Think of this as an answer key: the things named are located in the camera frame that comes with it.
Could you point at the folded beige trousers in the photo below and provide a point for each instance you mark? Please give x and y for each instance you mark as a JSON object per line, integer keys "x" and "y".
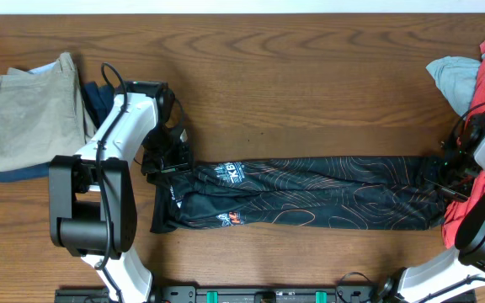
{"x": 42, "y": 115}

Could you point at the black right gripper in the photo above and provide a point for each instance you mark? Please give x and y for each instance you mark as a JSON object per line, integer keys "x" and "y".
{"x": 461, "y": 192}

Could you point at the light blue folded garment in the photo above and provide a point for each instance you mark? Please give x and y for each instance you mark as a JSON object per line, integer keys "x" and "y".
{"x": 42, "y": 69}

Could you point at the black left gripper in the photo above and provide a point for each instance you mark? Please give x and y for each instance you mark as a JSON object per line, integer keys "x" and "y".
{"x": 184, "y": 163}

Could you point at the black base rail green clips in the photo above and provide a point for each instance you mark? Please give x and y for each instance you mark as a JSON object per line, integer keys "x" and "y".
{"x": 189, "y": 294}

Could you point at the light grey-blue garment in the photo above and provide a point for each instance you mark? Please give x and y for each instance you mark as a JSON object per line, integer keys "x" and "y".
{"x": 455, "y": 77}

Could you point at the folded navy blue garment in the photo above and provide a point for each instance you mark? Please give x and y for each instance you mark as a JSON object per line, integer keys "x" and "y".
{"x": 98, "y": 101}

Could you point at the black printed cycling jersey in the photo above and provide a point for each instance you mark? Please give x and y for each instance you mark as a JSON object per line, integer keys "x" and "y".
{"x": 364, "y": 193}

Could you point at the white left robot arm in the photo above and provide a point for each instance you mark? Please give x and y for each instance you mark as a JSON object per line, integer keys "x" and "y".
{"x": 92, "y": 206}

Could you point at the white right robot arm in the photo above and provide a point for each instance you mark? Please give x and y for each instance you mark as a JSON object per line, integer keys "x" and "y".
{"x": 453, "y": 272}

